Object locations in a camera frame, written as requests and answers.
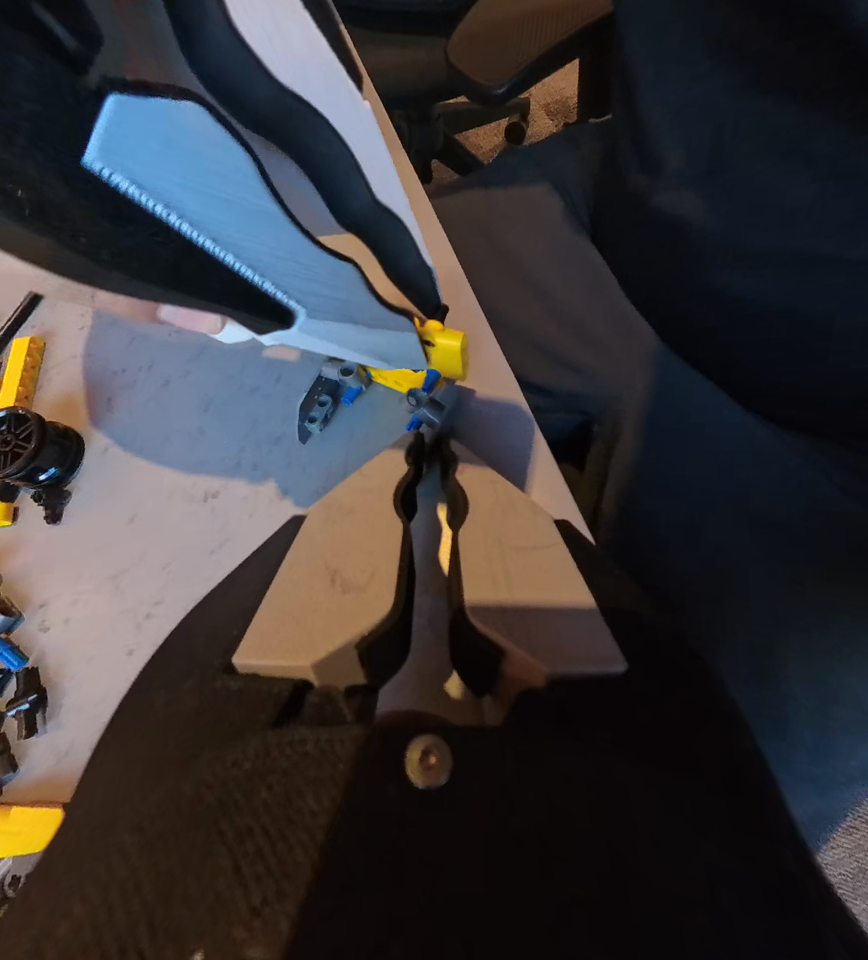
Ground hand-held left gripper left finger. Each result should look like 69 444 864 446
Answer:
231 435 427 691

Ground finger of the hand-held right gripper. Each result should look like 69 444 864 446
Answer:
80 91 431 372
167 0 450 325

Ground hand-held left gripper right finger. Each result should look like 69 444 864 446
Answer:
430 438 629 700

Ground grey and yellow brick assembly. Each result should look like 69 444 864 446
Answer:
297 360 465 445

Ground yellow frame brick with pins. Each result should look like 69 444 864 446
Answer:
411 317 472 384

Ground grey desk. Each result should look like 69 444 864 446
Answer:
0 67 594 834

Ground person's right hand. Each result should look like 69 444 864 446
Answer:
156 302 226 336

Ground short black axle rod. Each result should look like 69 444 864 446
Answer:
0 291 45 360

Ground black office chair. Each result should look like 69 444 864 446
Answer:
336 0 615 185

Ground black pin connector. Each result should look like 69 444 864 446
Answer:
29 483 75 526
6 667 48 740

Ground person's grey trousers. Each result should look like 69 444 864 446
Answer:
430 120 868 856

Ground black toy wheel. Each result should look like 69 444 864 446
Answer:
0 407 86 487

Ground yellow curved panel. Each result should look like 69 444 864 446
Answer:
0 802 66 865

